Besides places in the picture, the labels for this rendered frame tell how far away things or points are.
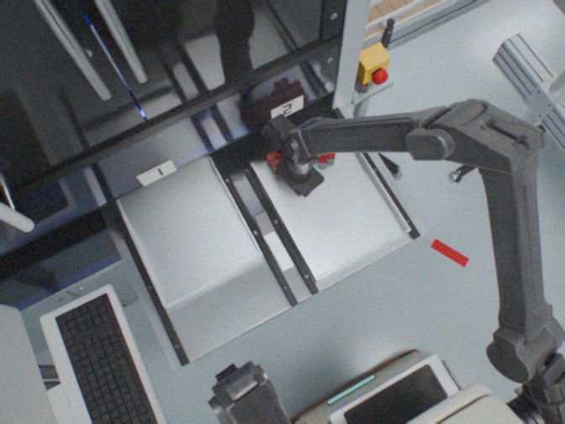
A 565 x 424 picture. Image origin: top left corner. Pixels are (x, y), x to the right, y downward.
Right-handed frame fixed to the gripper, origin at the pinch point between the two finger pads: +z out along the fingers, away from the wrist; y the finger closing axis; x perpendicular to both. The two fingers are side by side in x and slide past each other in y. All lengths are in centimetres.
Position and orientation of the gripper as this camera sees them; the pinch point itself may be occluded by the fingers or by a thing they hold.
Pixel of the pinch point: (299, 187)
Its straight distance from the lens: 125.3
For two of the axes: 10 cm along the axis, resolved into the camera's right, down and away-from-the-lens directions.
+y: -6.9, -6.9, 2.5
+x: -7.3, 6.6, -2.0
